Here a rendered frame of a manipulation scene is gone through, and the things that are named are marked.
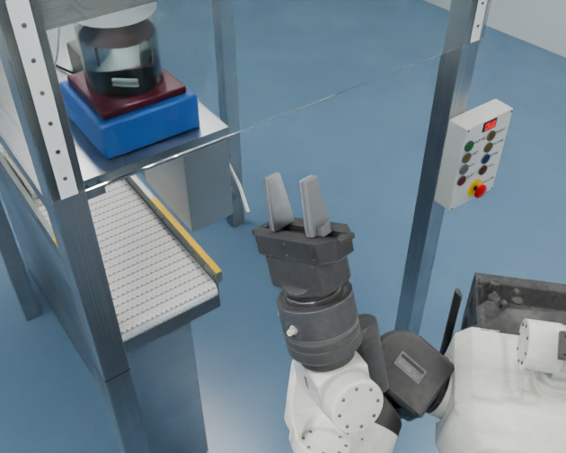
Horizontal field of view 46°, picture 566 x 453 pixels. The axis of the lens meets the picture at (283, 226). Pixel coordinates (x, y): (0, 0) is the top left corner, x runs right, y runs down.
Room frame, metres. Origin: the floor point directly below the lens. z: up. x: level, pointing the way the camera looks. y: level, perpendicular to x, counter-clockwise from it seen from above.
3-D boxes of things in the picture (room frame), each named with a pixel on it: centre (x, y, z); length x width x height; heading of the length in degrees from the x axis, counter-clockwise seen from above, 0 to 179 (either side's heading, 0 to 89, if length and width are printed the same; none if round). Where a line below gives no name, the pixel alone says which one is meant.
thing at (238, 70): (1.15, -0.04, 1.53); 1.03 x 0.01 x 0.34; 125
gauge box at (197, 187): (1.19, 0.21, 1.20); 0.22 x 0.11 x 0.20; 35
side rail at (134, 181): (1.66, 0.53, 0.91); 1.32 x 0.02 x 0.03; 35
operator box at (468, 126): (1.44, -0.50, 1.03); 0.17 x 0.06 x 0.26; 125
